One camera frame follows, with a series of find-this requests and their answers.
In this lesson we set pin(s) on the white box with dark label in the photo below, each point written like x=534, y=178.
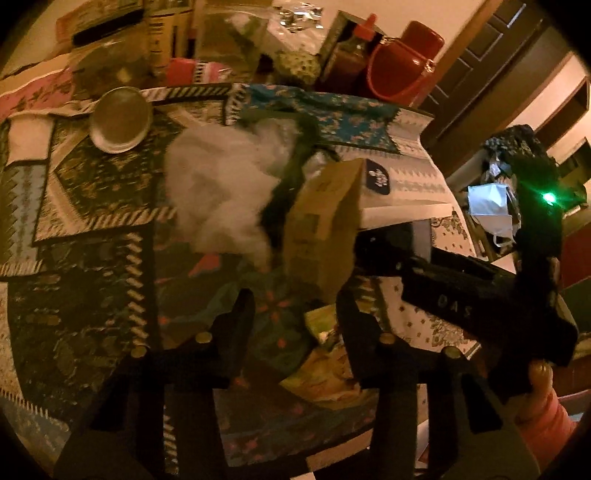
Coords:
x=406, y=196

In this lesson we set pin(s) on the white tissue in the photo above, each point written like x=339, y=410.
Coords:
x=27, y=138

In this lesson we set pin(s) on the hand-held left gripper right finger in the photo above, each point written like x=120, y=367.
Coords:
x=351, y=318

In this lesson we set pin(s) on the patchwork tablecloth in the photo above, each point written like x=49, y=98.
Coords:
x=92, y=277

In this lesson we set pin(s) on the clear plastic container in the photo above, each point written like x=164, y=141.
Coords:
x=226, y=41

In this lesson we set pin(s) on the dark green plastic wrap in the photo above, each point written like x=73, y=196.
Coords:
x=300, y=147

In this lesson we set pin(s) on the green dotted pouch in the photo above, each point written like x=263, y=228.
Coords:
x=298, y=63

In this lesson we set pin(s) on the person's right forearm pink sleeve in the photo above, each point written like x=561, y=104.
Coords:
x=549, y=422

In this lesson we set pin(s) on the person's right hand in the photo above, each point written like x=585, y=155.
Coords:
x=540, y=374

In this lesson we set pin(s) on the yellow box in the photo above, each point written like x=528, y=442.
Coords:
x=161, y=37

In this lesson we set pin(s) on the green snack wrapper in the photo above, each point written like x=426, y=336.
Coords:
x=323, y=367

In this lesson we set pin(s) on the clear plastic bag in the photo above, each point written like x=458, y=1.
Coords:
x=217, y=189

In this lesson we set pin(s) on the brown cardboard carton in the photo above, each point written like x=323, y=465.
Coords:
x=323, y=230

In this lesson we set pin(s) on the silver foil wrapper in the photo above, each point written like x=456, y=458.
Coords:
x=300, y=14

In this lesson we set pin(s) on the dark clothes pile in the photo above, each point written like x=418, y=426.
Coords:
x=517, y=141

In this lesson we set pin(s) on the dark wooden door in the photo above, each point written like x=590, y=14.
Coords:
x=485, y=78

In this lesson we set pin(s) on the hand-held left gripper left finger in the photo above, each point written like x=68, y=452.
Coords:
x=240, y=318

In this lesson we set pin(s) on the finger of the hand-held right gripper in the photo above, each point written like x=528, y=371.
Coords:
x=383, y=249
x=466, y=262

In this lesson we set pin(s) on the red plastic bucket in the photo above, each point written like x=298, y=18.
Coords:
x=399, y=69

